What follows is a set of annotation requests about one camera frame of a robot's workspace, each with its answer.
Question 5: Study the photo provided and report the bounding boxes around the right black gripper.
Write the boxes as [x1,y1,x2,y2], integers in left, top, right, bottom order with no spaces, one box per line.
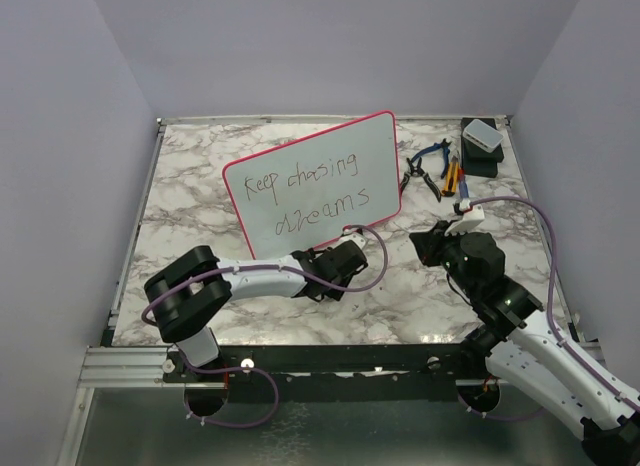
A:
[412,218,479,298]

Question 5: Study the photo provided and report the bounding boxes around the pink framed whiteboard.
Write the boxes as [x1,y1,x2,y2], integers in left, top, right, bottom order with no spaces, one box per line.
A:
[222,111,401,259]

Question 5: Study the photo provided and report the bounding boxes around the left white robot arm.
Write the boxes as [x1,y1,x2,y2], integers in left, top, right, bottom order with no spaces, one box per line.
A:
[144,240,368,381]

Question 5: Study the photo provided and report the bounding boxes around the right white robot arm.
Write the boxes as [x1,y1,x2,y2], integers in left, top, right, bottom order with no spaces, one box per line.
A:
[409,221,639,465]

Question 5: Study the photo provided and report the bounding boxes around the yellow black utility knife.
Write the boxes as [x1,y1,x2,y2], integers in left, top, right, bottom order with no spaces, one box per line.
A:
[441,156,461,197]

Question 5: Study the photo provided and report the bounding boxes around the blue screwdriver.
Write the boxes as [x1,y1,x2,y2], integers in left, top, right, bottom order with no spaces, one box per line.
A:
[458,169,470,199]

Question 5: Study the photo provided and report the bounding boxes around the black rectangular box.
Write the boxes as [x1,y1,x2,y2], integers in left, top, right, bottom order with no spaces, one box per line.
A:
[461,117,504,178]

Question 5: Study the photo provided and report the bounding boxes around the white rectangular box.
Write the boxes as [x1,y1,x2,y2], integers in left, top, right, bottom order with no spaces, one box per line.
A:
[462,119,503,153]

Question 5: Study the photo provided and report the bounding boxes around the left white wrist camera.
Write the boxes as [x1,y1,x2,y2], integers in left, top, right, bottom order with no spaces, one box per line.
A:
[338,227,368,249]

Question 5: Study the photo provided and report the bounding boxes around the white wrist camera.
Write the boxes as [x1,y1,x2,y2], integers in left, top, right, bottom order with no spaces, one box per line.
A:
[445,198,485,236]
[338,227,368,249]

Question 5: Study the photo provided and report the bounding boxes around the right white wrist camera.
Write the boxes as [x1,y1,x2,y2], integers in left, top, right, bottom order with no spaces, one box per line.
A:
[445,198,485,236]

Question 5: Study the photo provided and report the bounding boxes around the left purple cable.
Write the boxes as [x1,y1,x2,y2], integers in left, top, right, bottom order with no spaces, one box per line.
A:
[141,224,390,430]

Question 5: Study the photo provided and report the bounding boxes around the purple cable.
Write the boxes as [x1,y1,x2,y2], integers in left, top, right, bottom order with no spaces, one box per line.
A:
[141,224,390,430]
[464,195,640,422]

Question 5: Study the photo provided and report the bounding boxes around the black handled pliers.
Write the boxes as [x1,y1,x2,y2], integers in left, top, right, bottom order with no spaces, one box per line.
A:
[400,158,442,203]

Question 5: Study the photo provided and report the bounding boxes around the blue handled pliers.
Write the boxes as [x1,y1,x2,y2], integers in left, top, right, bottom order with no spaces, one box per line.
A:
[409,139,452,179]

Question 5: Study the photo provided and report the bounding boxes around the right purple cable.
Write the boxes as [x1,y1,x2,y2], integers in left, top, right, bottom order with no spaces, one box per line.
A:
[464,195,640,422]

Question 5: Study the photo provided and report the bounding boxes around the aluminium frame rail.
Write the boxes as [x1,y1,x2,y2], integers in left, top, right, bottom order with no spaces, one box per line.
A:
[78,347,167,389]

